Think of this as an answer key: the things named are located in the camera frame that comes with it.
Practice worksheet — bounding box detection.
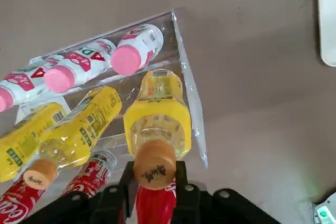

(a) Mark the red Coca-Cola bottle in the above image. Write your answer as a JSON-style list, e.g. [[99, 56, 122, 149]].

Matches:
[[0, 181, 47, 224], [60, 148, 117, 199], [135, 177, 177, 224]]

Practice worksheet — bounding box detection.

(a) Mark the yellow rock sugar pear bottle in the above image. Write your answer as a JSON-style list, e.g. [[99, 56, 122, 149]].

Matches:
[[122, 69, 193, 191], [0, 102, 68, 183], [23, 85, 123, 190]]

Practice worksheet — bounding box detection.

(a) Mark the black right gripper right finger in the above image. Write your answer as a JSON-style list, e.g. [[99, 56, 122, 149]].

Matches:
[[170, 159, 280, 224]]

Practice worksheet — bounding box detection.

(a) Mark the pink cap AD milk bottle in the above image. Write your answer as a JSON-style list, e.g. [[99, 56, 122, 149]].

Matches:
[[0, 55, 64, 113], [43, 38, 118, 94], [110, 24, 165, 76]]

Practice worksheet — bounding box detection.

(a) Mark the white rabbit print tray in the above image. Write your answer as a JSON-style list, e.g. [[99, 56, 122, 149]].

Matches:
[[316, 0, 336, 68]]

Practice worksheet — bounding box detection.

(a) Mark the clear acrylic shelf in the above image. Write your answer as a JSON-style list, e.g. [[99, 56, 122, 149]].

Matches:
[[0, 9, 209, 209]]

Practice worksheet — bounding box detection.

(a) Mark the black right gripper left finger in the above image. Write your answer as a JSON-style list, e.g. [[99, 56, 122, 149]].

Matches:
[[22, 160, 140, 224]]

